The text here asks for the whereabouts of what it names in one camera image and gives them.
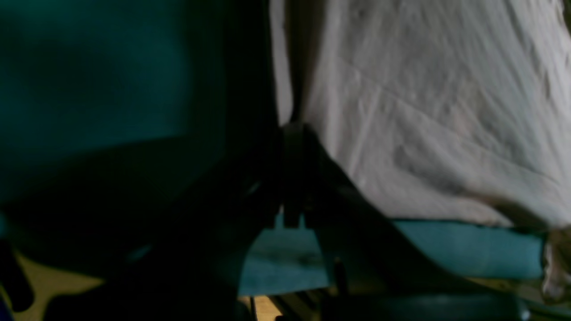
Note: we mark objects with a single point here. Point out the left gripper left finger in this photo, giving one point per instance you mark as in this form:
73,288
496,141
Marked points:
192,272

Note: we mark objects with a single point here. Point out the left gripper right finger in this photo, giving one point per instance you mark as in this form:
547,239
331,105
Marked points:
414,288

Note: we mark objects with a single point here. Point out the pinkish-brown T-shirt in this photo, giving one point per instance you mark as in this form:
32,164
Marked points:
452,110

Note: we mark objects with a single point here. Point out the blue table cloth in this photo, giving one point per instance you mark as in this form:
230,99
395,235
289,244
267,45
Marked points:
112,109

